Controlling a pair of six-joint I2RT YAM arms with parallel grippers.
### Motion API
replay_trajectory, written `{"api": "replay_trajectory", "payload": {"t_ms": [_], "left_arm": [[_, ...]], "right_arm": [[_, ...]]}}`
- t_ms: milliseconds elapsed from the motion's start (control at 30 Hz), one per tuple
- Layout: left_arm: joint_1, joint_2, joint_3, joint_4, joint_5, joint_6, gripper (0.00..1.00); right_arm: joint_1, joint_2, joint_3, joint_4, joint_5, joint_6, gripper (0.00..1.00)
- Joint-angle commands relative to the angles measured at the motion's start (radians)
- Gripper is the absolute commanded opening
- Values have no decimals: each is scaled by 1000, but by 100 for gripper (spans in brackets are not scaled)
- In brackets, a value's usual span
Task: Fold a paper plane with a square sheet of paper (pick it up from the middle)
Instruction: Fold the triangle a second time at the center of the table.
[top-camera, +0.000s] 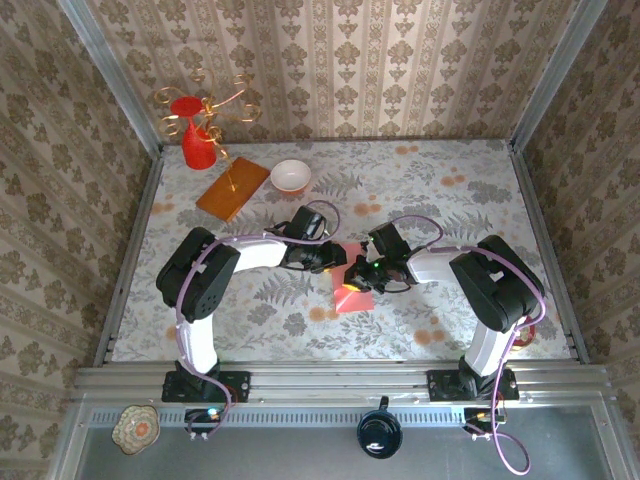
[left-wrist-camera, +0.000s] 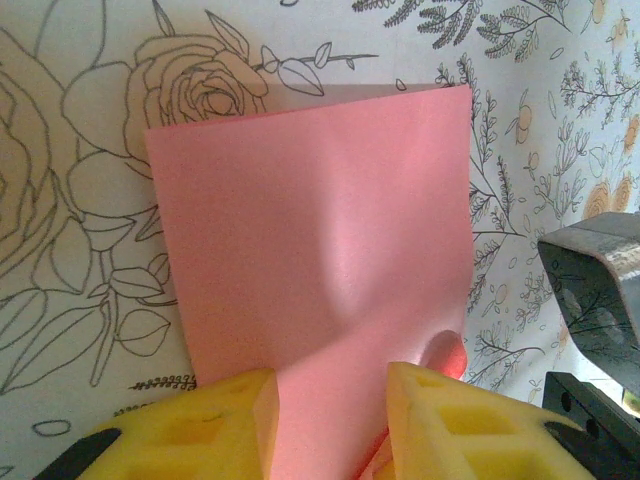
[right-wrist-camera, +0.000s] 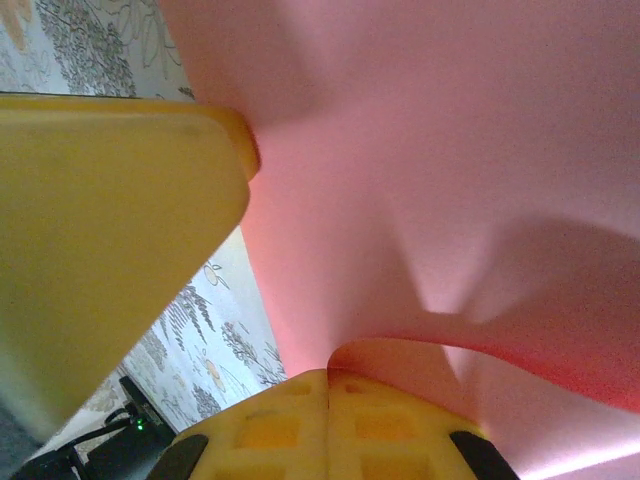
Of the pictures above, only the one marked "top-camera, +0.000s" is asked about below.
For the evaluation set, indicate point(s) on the pink cloth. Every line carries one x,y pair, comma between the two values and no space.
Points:
355,302

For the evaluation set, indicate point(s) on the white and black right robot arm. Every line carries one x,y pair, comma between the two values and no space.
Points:
500,285

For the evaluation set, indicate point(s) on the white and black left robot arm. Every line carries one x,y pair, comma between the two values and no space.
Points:
250,255

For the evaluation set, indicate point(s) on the floral patterned table cover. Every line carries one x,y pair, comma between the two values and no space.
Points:
350,340

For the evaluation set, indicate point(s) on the white bowl with orange outside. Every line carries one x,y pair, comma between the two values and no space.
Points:
290,172

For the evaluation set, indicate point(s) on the brown wooden board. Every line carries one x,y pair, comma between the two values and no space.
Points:
220,202

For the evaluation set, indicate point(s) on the dark blue mug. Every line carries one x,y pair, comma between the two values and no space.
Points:
379,435

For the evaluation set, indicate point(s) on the red wine glass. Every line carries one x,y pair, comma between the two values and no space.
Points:
195,155

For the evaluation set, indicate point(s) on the grey metal shelf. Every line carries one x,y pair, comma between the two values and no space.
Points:
280,457

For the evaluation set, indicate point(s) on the scalloped floral small dish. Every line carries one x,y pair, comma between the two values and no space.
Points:
135,430

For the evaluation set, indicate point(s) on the aluminium front frame rail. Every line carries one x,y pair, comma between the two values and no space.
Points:
340,380

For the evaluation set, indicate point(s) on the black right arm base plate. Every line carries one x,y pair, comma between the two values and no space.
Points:
437,387

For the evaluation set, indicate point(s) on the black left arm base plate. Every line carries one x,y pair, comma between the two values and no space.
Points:
240,385

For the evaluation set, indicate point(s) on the aluminium side rail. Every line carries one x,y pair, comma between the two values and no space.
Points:
532,200
145,200

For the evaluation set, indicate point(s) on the aluminium frame post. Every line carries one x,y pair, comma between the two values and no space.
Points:
555,80
115,85

